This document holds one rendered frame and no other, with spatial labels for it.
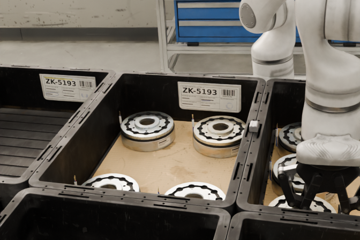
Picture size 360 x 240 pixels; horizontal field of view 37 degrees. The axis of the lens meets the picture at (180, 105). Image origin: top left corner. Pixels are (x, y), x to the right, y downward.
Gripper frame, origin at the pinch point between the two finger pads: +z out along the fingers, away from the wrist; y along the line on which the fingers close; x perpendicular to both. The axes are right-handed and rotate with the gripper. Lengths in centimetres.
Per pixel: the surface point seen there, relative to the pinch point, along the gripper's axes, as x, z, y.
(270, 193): -8.7, 2.5, 7.6
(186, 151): -20.2, 2.4, 23.2
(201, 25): -203, 43, 46
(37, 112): -34, 2, 58
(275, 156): -19.8, 2.4, 7.0
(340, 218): 8.8, -7.5, -1.1
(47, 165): 0.6, -7.6, 40.3
